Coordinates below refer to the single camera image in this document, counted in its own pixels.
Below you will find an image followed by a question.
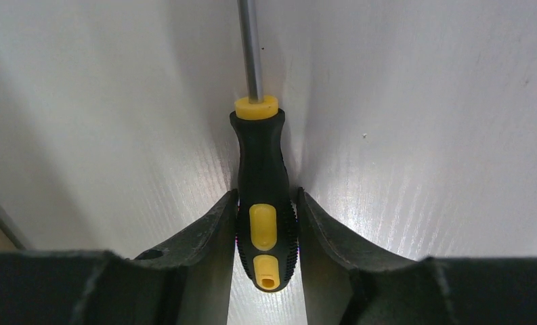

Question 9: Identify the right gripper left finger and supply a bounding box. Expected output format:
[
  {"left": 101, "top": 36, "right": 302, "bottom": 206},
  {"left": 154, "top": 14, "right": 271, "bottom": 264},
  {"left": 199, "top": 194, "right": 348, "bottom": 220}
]
[{"left": 0, "top": 190, "right": 238, "bottom": 324}]

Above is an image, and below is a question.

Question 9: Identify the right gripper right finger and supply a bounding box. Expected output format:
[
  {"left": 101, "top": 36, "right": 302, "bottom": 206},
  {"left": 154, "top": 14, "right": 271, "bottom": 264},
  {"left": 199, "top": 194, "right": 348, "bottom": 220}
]
[{"left": 297, "top": 190, "right": 537, "bottom": 324}]

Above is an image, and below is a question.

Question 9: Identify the black yellow screwdriver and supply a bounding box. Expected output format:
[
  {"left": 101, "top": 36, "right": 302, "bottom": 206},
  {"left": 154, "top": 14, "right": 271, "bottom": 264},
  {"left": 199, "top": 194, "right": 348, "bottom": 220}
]
[{"left": 230, "top": 1, "right": 298, "bottom": 293}]

